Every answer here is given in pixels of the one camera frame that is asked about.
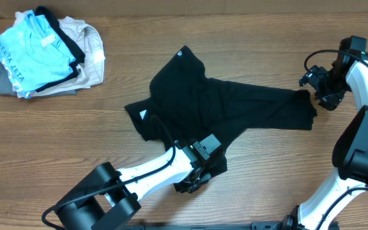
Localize black polo shirt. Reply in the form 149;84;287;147
125;46;317;177

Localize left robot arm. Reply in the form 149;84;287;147
53;134;225;230

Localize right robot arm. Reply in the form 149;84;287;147
273;35;368;230

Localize beige folded garment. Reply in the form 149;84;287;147
13;11;106;98

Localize black folded garment in pile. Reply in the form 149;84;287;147
35;6;86;93

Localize light blue folded t-shirt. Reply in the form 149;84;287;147
0;10;76;98

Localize grey folded garment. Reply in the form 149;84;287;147
0;62;77;97

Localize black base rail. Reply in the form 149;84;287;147
119;220;341;230

